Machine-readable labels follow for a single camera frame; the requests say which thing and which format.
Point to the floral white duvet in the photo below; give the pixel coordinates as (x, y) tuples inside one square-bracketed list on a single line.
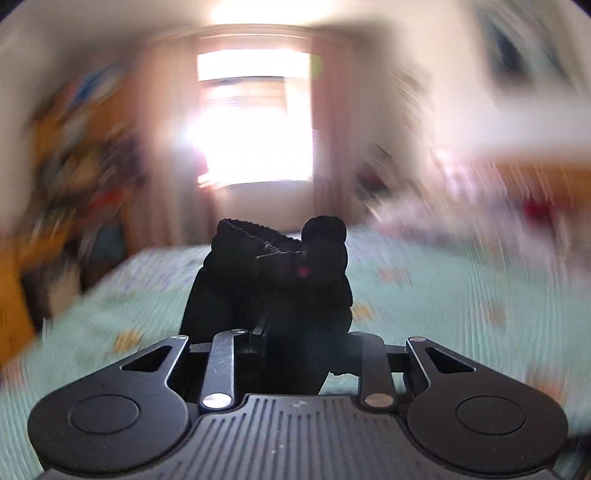
[(438, 217)]

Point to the black sweatpants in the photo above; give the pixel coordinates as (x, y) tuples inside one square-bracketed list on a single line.
[(277, 286)]

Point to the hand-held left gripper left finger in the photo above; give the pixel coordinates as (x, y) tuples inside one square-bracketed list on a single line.
[(226, 350)]

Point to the bright window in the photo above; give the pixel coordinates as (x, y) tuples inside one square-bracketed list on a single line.
[(254, 120)]

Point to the green quilted bee bedspread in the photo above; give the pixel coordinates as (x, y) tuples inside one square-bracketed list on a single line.
[(461, 300)]

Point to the wooden headboard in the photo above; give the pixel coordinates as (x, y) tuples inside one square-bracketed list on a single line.
[(554, 180)]

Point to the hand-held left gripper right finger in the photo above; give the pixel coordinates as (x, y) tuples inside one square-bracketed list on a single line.
[(371, 355)]

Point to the wooden bookshelf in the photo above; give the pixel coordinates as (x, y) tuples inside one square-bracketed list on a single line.
[(69, 161)]

